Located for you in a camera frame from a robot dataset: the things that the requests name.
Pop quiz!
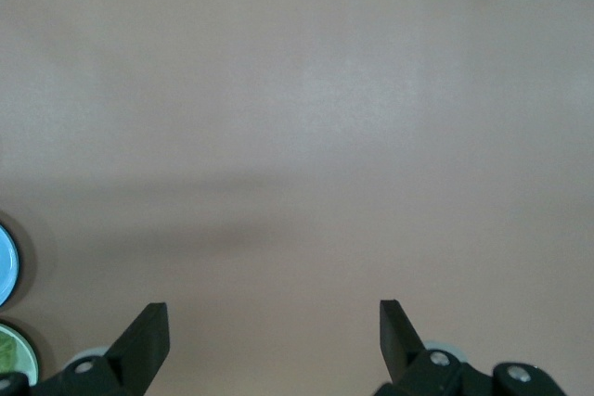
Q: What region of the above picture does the green lettuce leaf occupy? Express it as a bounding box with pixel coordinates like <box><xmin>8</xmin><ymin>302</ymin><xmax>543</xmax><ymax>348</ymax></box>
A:
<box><xmin>0</xmin><ymin>336</ymin><xmax>18</xmax><ymax>370</ymax></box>

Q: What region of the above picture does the blue plate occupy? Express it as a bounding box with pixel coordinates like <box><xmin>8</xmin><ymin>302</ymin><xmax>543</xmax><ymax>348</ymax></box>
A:
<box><xmin>0</xmin><ymin>224</ymin><xmax>21</xmax><ymax>308</ymax></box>

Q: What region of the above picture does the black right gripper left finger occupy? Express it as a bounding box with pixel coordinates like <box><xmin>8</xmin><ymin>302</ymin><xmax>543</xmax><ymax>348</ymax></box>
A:
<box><xmin>31</xmin><ymin>301</ymin><xmax>171</xmax><ymax>396</ymax></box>

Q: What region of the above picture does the pale green plate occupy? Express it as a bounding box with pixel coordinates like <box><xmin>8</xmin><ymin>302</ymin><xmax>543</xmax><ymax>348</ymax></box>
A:
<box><xmin>0</xmin><ymin>321</ymin><xmax>40</xmax><ymax>381</ymax></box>

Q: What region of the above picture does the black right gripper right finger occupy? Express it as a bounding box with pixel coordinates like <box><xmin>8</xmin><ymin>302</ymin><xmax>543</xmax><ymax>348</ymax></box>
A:
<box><xmin>373</xmin><ymin>299</ymin><xmax>568</xmax><ymax>396</ymax></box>

